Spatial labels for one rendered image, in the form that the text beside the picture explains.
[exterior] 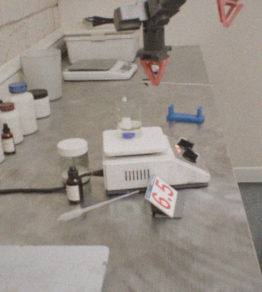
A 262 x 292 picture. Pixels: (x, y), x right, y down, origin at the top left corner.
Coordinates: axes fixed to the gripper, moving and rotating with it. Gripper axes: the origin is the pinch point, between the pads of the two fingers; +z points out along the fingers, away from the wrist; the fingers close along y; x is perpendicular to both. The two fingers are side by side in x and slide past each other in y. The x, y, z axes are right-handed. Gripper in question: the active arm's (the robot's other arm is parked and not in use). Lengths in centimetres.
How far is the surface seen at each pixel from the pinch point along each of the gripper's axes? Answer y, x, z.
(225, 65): -113, -6, 19
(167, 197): 46, 19, 9
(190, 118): 1.3, 10.0, 8.9
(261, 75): -119, 10, 25
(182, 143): 31.0, 17.2, 4.2
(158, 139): 36.8, 14.3, 1.5
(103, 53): -61, -46, 4
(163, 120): 2.5, 2.6, 9.8
